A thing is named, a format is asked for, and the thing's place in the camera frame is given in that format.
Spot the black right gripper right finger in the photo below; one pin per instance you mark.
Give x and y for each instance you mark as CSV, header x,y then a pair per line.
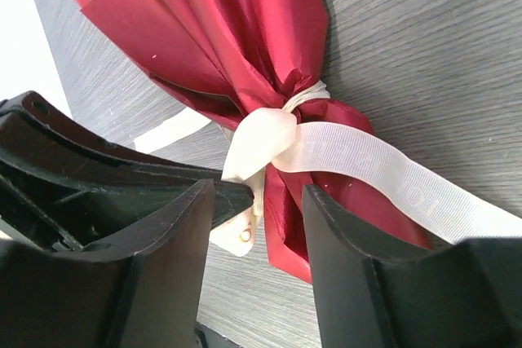
x,y
374,290

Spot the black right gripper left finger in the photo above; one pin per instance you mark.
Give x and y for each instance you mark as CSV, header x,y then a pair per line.
x,y
139,287

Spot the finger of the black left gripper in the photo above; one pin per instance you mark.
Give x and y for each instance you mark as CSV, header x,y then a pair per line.
x,y
64,187

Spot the cream ribbon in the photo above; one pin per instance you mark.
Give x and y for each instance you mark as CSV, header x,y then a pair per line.
x,y
274,136

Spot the dark red wrapping paper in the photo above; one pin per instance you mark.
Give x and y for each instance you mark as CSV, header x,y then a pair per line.
x,y
226,59

